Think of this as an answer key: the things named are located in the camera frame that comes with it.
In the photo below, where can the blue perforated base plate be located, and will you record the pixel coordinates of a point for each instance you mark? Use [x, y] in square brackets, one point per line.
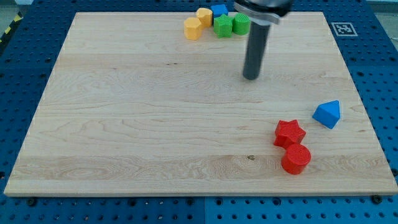
[28, 58]

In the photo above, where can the yellow hexagon block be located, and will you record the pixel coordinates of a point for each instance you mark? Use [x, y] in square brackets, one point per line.
[205, 16]
[192, 28]

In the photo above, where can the red cylinder block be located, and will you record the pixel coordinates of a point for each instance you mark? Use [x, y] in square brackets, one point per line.
[295, 159]

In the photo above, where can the green star block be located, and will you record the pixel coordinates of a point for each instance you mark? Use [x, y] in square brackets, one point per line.
[223, 26]

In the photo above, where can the blue triangle block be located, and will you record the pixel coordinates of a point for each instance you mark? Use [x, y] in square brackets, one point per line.
[328, 114]

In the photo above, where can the fiducial marker tag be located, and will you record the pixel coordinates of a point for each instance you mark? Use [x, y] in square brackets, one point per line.
[344, 29]

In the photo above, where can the blue cube block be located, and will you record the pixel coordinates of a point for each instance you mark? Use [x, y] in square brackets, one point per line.
[219, 10]

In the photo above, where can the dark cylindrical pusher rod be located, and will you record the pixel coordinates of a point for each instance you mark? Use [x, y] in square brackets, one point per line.
[257, 40]

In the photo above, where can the yellow hexagon block front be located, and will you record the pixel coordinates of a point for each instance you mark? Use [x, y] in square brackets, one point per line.
[192, 28]

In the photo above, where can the yellow hexagon block rear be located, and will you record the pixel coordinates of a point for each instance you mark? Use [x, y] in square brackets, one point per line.
[205, 16]

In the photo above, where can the red star block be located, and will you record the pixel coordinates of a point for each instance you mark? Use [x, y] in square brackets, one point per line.
[288, 133]

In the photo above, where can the wooden board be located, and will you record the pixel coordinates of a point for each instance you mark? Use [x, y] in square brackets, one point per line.
[134, 109]

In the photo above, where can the green cylinder block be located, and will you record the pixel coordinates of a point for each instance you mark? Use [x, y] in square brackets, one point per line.
[241, 24]

